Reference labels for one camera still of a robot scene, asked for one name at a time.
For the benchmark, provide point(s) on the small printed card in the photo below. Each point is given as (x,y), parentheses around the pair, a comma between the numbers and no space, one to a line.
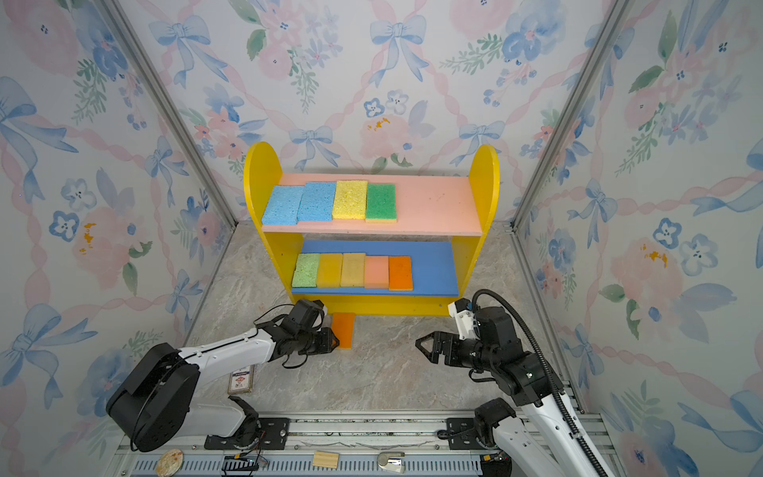
(241,381)

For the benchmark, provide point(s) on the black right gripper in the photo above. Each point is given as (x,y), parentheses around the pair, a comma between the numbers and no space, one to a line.
(442,341)

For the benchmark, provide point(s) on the blue sponge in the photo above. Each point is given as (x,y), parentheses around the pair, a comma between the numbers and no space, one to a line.
(317,202)
(283,206)

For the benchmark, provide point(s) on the aluminium corner post right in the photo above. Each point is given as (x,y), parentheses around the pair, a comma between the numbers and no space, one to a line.
(609,30)

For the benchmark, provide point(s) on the yellow pink blue wooden shelf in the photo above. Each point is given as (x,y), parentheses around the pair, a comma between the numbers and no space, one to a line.
(442,224)

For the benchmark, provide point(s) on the pink salmon sponge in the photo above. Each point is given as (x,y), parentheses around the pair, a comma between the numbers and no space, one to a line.
(376,272)

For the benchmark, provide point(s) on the small wooden block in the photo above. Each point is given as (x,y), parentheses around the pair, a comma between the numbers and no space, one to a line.
(326,460)

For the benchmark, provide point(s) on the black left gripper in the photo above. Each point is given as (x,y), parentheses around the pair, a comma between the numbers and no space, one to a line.
(328,342)

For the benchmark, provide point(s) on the bright yellow sponge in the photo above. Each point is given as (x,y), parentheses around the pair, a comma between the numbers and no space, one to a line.
(330,271)

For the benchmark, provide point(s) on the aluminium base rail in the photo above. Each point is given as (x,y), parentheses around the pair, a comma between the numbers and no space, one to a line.
(288,448)

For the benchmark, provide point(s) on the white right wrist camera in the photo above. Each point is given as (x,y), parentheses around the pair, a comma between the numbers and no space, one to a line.
(461,311)

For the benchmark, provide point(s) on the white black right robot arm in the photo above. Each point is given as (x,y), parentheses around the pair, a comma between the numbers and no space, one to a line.
(534,422)

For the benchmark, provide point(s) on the pale yellow sponge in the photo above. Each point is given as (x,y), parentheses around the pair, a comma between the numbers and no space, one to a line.
(353,270)

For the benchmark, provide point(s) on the aluminium corner post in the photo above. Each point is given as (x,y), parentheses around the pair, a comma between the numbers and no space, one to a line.
(609,30)
(116,19)

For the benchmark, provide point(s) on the dark green sponge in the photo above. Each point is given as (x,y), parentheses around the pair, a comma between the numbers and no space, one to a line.
(381,203)

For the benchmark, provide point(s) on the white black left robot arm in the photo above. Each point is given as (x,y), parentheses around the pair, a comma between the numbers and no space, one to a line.
(158,400)

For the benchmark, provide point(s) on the light green sponge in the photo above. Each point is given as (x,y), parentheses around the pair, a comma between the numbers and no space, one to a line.
(306,271)

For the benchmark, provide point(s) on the orange sponge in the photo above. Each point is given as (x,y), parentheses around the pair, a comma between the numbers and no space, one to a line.
(343,325)
(400,273)

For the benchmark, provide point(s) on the round wooden disc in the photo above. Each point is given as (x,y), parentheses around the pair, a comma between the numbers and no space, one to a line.
(170,463)

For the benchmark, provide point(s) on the aluminium corner post left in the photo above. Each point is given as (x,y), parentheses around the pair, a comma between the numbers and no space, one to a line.
(116,19)

